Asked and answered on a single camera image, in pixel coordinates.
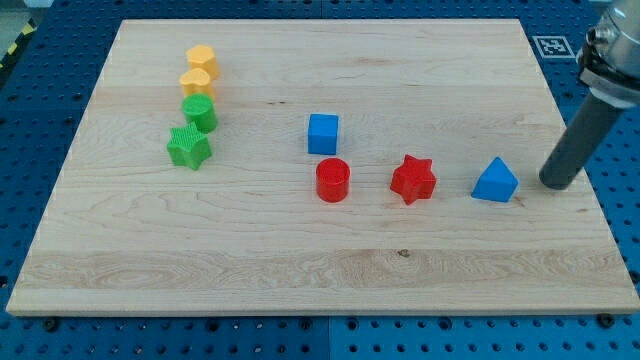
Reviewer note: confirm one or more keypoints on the blue triangle block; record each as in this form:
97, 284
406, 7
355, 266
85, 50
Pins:
496, 183

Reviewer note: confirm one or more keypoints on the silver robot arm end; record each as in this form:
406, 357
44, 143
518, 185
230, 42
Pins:
609, 59

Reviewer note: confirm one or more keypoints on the red cylinder block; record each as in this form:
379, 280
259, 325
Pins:
332, 180

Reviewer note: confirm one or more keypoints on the blue cube block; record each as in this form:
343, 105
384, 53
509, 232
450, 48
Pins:
322, 134

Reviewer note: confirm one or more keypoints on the red star block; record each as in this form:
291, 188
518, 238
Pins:
414, 179

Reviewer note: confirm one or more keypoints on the wooden board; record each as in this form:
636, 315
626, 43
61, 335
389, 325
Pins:
127, 233

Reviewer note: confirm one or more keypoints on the green star block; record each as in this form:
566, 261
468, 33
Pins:
188, 146

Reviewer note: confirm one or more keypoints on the green cylinder block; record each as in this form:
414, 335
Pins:
199, 109

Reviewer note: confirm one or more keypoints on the yellow heart block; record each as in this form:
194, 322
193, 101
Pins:
196, 81

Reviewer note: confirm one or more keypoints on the yellow hexagon block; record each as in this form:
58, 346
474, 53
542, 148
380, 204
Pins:
203, 57

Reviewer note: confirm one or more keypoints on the white fiducial marker tag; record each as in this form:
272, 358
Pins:
553, 47

